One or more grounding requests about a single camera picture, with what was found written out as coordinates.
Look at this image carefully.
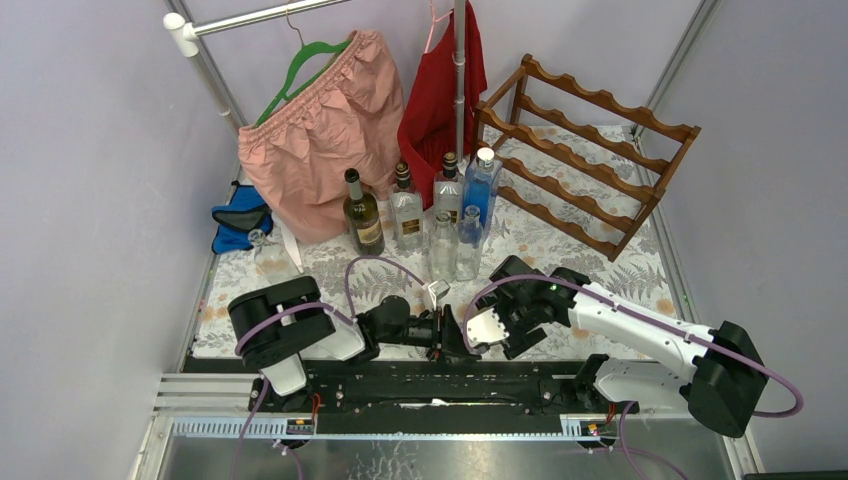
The green clothes hanger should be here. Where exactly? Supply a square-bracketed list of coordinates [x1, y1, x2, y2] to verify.
[254, 5, 351, 127]

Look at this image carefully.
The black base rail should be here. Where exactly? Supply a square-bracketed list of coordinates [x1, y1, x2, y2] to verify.
[185, 357, 670, 437]

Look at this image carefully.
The clear glass flask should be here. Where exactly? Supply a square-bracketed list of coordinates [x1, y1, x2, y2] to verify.
[248, 229, 302, 285]

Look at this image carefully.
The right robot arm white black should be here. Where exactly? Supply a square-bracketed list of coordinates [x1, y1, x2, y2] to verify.
[475, 255, 767, 438]

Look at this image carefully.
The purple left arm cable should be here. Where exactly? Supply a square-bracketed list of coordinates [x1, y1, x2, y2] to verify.
[228, 255, 432, 480]

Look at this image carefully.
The clear bottle black gold cap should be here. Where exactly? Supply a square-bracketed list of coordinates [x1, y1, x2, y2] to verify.
[433, 152, 464, 225]

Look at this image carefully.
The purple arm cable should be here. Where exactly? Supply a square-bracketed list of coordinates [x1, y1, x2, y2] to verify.
[461, 274, 806, 420]
[228, 255, 432, 480]

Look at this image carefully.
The vertical metal pole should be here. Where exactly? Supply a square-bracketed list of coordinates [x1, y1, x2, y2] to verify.
[453, 0, 466, 161]

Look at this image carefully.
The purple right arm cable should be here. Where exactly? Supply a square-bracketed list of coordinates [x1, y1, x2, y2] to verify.
[461, 274, 806, 420]

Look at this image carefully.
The small clear bottle bluish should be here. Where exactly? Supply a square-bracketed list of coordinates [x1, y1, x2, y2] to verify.
[456, 205, 482, 281]

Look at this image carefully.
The dark green wine bottle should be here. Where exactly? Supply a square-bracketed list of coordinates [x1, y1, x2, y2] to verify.
[343, 168, 385, 256]

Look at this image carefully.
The wooden wine rack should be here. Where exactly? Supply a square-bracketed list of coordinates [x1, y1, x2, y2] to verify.
[474, 54, 701, 261]

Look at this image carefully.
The clear square liquor bottle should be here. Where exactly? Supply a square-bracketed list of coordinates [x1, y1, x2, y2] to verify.
[390, 161, 423, 251]

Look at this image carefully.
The pink clothes hanger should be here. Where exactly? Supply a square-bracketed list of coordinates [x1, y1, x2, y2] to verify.
[423, 0, 455, 53]

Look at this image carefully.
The metal clothes rail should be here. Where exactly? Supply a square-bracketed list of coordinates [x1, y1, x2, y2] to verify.
[162, 1, 354, 134]

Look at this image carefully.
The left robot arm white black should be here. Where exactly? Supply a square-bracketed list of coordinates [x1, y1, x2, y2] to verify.
[227, 276, 480, 411]

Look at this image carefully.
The red garment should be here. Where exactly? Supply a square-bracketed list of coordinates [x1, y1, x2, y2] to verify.
[397, 2, 488, 209]

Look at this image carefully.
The small clear glass bottle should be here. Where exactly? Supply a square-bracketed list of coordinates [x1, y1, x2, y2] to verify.
[429, 210, 458, 283]

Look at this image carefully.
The blue glass bottle silver cap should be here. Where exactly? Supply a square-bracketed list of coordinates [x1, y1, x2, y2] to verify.
[462, 147, 502, 236]

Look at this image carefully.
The floral table mat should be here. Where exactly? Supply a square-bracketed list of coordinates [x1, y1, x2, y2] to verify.
[189, 144, 676, 360]

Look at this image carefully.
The blue black bag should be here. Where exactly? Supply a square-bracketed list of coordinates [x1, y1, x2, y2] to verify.
[211, 181, 273, 255]

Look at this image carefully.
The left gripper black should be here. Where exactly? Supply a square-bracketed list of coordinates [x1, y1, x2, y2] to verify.
[377, 303, 481, 366]

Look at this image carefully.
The pink skirt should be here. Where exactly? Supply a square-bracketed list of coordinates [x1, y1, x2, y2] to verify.
[238, 30, 405, 244]

